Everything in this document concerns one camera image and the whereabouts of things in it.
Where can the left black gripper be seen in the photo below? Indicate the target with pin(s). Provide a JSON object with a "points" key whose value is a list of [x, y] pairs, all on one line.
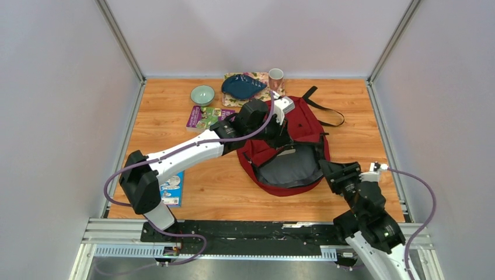
{"points": [[282, 139]]}

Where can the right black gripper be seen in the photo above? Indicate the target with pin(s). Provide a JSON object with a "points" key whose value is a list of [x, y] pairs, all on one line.
{"points": [[333, 171]]}

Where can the purple treehouse book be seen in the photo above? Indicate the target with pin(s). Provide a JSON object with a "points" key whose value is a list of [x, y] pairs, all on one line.
{"points": [[201, 118]]}

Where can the red backpack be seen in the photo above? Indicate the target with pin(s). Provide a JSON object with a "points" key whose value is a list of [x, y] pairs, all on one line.
{"points": [[294, 168]]}

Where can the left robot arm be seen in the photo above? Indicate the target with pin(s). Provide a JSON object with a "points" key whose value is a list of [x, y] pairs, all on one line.
{"points": [[143, 175]]}

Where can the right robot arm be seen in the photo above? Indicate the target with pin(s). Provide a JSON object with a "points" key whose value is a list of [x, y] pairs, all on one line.
{"points": [[367, 227]]}

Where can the floral tray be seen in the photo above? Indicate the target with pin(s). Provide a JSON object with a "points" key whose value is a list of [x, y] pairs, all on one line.
{"points": [[229, 101]]}

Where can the dark blue leaf plate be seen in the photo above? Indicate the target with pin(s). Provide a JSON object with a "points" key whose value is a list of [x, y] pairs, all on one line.
{"points": [[242, 87]]}

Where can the pink mug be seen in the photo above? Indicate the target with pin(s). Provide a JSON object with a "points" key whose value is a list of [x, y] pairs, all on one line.
{"points": [[276, 76]]}

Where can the light green bowl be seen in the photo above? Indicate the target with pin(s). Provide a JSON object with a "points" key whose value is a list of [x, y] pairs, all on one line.
{"points": [[202, 95]]}

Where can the blue comic book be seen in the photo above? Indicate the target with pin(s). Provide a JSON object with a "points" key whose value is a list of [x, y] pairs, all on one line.
{"points": [[172, 190]]}

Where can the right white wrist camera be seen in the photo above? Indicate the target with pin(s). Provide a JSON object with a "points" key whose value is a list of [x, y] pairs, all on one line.
{"points": [[374, 172]]}

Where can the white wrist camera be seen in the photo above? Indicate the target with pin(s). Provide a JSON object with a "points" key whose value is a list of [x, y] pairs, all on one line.
{"points": [[374, 172], [282, 106]]}

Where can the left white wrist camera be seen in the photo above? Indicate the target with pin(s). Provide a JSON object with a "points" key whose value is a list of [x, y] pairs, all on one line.
{"points": [[282, 106]]}

